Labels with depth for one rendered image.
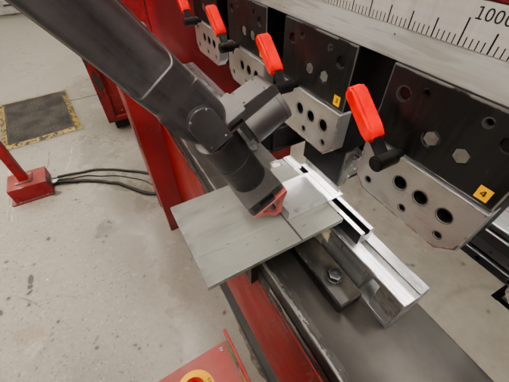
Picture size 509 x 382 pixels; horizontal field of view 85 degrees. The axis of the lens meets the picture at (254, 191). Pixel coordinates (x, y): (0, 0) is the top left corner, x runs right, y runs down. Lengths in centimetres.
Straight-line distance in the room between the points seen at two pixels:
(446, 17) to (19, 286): 196
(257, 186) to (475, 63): 28
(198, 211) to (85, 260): 140
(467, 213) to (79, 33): 37
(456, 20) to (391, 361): 48
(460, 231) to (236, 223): 32
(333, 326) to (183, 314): 106
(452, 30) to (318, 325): 46
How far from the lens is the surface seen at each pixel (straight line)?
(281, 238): 48
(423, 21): 33
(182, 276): 162
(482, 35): 31
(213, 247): 47
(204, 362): 64
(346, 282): 57
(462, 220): 35
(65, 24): 28
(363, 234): 52
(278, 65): 46
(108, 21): 28
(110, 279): 174
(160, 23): 120
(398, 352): 59
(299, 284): 58
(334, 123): 42
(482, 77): 31
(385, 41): 35
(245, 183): 41
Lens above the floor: 139
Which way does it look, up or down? 46 degrees down
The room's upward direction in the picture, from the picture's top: straight up
